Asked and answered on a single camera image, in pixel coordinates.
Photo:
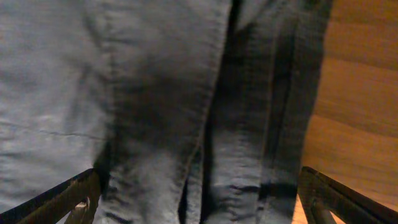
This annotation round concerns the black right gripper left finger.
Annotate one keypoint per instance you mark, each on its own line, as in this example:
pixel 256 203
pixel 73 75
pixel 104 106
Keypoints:
pixel 76 198

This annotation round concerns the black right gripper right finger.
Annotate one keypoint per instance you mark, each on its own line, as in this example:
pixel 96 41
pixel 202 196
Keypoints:
pixel 322 197

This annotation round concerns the navy blue shorts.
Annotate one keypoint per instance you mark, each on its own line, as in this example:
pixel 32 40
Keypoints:
pixel 194 110

